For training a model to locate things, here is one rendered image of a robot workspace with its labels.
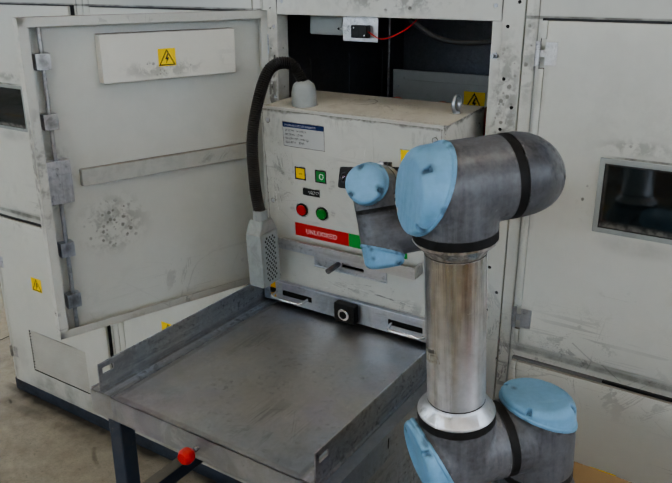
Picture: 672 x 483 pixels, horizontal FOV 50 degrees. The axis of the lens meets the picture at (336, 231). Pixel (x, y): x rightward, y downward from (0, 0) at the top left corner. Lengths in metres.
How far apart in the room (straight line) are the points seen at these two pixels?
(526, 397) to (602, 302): 0.55
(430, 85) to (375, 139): 0.79
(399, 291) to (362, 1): 0.69
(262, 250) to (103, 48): 0.59
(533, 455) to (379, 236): 0.45
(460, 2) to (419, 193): 0.82
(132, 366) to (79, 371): 1.31
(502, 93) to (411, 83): 0.82
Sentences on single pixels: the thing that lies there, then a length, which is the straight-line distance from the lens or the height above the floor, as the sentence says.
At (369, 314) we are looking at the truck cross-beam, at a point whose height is 0.87.
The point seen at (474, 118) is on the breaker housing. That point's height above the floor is 1.35.
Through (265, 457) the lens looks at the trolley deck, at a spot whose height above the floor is 0.82.
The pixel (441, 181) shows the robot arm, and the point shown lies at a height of 1.42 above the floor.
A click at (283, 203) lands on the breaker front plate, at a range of 1.84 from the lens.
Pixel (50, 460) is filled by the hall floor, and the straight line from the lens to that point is 2.94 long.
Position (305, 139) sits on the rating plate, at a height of 1.29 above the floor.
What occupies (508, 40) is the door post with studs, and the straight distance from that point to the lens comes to 1.63.
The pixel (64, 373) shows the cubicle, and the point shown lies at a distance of 3.07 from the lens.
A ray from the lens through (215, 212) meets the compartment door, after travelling 1.97.
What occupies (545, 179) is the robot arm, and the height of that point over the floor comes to 1.41.
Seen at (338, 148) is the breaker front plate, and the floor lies 1.28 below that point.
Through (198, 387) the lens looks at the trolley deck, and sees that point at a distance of 1.62.
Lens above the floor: 1.65
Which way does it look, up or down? 19 degrees down
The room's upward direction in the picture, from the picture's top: straight up
